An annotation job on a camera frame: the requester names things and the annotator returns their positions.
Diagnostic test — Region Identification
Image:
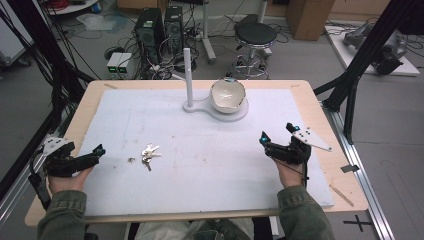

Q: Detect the black tape piece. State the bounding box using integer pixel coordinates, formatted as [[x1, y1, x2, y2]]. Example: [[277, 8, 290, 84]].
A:
[[340, 163, 361, 174]]

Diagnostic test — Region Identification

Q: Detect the person's left hand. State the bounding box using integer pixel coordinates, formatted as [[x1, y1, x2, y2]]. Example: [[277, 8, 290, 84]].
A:
[[48, 167, 95, 195]]

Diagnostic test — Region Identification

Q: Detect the white board with equipment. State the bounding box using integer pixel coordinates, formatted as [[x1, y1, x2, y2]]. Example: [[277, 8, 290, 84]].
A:
[[324, 20, 421, 78]]

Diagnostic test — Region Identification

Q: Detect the person's right hand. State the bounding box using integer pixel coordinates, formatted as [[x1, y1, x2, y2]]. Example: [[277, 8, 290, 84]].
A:
[[273, 158, 306, 190]]

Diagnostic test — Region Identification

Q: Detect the bunch of silver keys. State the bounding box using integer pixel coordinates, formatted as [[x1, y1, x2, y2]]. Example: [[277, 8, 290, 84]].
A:
[[141, 143, 163, 172]]

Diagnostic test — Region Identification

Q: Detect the white power supply box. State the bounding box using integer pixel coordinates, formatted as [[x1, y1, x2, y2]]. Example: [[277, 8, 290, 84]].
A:
[[117, 52, 134, 76], [106, 52, 123, 76]]

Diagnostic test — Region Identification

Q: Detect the right hand-held gripper cable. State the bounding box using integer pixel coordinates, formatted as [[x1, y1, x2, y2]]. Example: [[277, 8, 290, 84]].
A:
[[275, 153, 310, 188]]

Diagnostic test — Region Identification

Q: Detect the white stand with post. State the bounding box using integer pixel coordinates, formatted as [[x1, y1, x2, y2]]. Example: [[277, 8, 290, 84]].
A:
[[182, 47, 250, 123]]

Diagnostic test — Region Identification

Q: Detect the silver aluminium rail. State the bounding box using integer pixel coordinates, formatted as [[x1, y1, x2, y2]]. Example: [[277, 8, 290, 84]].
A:
[[321, 99, 397, 240]]

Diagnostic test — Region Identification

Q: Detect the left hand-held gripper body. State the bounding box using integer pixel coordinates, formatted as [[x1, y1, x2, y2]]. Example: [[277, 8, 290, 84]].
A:
[[42, 135, 101, 178]]

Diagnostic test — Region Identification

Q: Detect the brown cardboard box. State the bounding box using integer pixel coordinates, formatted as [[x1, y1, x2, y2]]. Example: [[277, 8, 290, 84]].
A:
[[285, 0, 336, 42]]

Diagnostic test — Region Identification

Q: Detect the black metal frame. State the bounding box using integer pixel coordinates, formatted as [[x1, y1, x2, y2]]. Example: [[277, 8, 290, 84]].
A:
[[313, 0, 424, 145], [0, 0, 96, 201]]

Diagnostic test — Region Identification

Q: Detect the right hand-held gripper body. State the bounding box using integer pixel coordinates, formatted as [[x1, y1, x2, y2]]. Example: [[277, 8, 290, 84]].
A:
[[265, 127, 333, 166]]

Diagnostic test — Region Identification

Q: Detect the white ceramic bowl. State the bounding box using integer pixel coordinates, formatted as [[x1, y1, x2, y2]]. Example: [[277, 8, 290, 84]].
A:
[[209, 77, 247, 115]]

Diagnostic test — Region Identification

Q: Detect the thin wooden stick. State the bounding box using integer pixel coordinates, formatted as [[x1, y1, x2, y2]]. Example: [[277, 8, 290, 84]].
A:
[[328, 184, 355, 208]]

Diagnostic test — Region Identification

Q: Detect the black round stool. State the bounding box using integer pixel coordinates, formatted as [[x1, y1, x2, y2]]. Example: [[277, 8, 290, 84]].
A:
[[227, 21, 279, 80]]

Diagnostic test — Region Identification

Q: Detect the white foam mat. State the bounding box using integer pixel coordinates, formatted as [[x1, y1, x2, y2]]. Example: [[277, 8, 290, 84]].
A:
[[78, 87, 336, 217]]

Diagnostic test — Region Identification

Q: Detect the white rolling stand leg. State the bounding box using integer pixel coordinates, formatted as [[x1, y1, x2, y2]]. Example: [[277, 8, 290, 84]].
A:
[[199, 0, 218, 65]]

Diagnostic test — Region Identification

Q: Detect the black computer tower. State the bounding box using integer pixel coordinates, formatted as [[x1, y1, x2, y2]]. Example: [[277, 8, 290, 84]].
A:
[[134, 7, 165, 65], [163, 5, 185, 52]]

